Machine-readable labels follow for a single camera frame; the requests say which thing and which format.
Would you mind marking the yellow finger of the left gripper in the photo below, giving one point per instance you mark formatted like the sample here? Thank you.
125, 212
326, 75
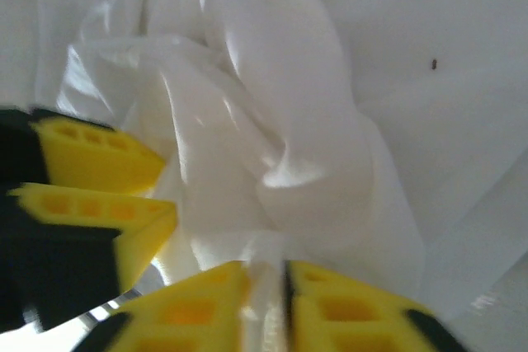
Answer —
82, 220
95, 158

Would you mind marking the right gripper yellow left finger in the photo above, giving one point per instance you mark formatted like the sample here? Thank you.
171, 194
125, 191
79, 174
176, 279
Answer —
185, 311

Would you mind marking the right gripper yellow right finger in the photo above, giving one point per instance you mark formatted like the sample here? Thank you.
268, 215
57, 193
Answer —
350, 311

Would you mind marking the white t-shirt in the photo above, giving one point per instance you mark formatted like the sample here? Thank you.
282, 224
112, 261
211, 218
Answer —
288, 121

